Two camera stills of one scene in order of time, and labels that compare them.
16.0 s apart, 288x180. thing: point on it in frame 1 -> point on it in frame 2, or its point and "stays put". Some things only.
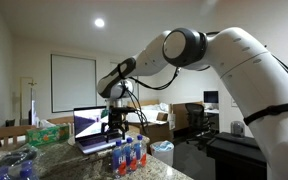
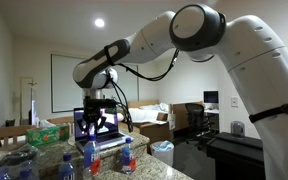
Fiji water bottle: x=119 y=160 -> x=67 y=169
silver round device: x=237 y=129 stays put
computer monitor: x=211 y=96 stays put
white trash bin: x=163 y=151 stays put
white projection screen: x=73 y=82 stays put
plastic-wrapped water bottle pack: x=18 y=164 stays put
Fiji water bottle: x=131 y=161 -> x=91 y=157
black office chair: x=198 y=124 stays put
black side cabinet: x=236 y=157 stays put
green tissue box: x=47 y=134 stays put
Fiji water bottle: x=140 y=152 -> x=129 y=163
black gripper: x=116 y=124 -> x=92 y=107
